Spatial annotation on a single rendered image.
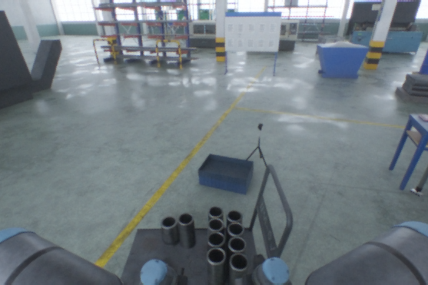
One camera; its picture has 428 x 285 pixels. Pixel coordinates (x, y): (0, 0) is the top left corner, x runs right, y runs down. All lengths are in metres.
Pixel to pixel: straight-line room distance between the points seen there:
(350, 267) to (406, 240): 0.11
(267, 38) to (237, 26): 1.04
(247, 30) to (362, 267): 8.41
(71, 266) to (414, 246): 0.55
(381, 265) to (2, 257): 0.59
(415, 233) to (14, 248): 0.68
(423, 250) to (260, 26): 8.34
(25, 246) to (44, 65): 8.30
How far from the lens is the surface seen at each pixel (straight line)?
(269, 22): 8.63
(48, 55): 8.81
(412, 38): 15.97
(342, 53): 8.72
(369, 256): 0.48
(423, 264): 0.51
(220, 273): 1.73
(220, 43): 11.11
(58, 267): 0.48
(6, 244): 0.55
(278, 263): 1.01
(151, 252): 2.09
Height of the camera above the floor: 1.90
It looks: 29 degrees down
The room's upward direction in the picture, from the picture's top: 1 degrees counter-clockwise
